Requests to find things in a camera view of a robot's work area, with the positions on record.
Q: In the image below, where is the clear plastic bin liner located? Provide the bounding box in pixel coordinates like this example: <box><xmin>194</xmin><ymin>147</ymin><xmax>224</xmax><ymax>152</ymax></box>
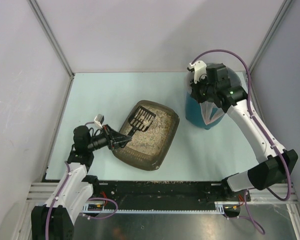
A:
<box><xmin>184</xmin><ymin>72</ymin><xmax>227</xmax><ymax>127</ymax></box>

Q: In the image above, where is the blue trash bin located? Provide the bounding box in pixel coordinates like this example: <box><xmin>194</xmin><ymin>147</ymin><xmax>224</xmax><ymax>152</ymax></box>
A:
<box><xmin>185</xmin><ymin>60</ymin><xmax>247</xmax><ymax>130</ymax></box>

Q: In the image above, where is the black litter scoop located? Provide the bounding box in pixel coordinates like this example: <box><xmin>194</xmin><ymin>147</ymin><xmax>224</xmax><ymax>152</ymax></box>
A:
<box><xmin>127</xmin><ymin>105</ymin><xmax>156</xmax><ymax>137</ymax></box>

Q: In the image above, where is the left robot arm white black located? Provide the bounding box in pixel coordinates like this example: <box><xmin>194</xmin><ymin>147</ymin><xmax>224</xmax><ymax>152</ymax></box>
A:
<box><xmin>31</xmin><ymin>124</ymin><xmax>132</xmax><ymax>240</ymax></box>

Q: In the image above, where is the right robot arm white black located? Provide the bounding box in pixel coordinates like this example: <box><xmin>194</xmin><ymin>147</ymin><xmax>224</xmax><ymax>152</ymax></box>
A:
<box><xmin>187</xmin><ymin>60</ymin><xmax>298</xmax><ymax>195</ymax></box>

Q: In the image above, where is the brown litter box tray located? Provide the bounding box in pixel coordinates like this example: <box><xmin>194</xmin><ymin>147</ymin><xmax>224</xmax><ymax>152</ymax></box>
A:
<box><xmin>113</xmin><ymin>100</ymin><xmax>180</xmax><ymax>171</ymax></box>

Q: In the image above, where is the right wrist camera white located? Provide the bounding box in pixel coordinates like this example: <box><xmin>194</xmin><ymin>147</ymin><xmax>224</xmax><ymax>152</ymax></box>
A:
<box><xmin>187</xmin><ymin>60</ymin><xmax>207</xmax><ymax>84</ymax></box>

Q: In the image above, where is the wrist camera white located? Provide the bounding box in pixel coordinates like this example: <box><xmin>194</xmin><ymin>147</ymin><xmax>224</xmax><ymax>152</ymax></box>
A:
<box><xmin>93</xmin><ymin>114</ymin><xmax>105</xmax><ymax>129</ymax></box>
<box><xmin>187</xmin><ymin>60</ymin><xmax>207</xmax><ymax>84</ymax></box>

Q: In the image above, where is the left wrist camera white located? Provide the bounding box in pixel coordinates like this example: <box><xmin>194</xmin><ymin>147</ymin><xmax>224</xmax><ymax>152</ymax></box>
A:
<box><xmin>93</xmin><ymin>114</ymin><xmax>105</xmax><ymax>129</ymax></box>

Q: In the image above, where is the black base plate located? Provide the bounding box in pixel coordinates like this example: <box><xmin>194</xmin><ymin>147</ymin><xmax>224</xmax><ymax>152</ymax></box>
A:
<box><xmin>92</xmin><ymin>180</ymin><xmax>251</xmax><ymax>207</ymax></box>

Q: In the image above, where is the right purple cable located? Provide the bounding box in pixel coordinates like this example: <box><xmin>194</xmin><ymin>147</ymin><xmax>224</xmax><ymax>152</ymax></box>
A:
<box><xmin>191</xmin><ymin>49</ymin><xmax>295</xmax><ymax>202</ymax></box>

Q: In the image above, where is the purple cable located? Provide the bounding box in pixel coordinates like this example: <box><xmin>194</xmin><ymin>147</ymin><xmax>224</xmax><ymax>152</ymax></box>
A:
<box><xmin>191</xmin><ymin>49</ymin><xmax>295</xmax><ymax>202</ymax></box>
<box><xmin>46</xmin><ymin>121</ymin><xmax>97</xmax><ymax>240</ymax></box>

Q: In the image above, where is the grey slotted cable duct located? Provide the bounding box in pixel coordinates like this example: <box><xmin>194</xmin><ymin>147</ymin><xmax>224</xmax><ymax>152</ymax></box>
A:
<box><xmin>82</xmin><ymin>201</ymin><xmax>241</xmax><ymax>215</ymax></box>

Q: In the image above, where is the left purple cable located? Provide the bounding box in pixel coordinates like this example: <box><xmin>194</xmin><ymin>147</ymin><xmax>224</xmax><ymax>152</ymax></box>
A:
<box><xmin>46</xmin><ymin>121</ymin><xmax>97</xmax><ymax>240</ymax></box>

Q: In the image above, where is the right aluminium frame post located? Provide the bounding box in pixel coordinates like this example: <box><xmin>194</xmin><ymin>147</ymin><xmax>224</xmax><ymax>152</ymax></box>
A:
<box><xmin>249</xmin><ymin>0</ymin><xmax>295</xmax><ymax>73</ymax></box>

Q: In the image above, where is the aluminium frame post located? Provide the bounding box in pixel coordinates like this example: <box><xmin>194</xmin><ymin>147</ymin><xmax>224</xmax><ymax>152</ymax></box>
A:
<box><xmin>249</xmin><ymin>0</ymin><xmax>295</xmax><ymax>73</ymax></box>
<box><xmin>27</xmin><ymin>0</ymin><xmax>75</xmax><ymax>78</ymax></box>

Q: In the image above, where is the left aluminium frame post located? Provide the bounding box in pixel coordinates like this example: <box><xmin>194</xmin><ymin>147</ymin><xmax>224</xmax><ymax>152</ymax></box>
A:
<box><xmin>27</xmin><ymin>0</ymin><xmax>75</xmax><ymax>78</ymax></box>

